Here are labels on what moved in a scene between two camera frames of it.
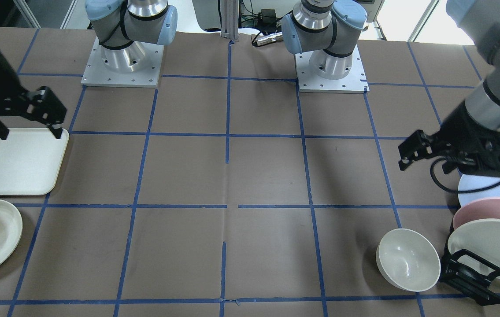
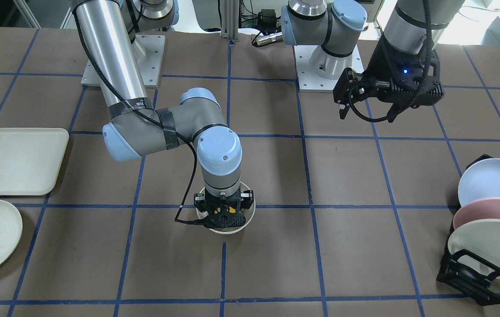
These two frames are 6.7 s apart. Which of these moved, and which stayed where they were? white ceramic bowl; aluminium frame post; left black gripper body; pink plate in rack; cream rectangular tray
Moved: left black gripper body; white ceramic bowl
Stayed: aluminium frame post; cream rectangular tray; pink plate in rack
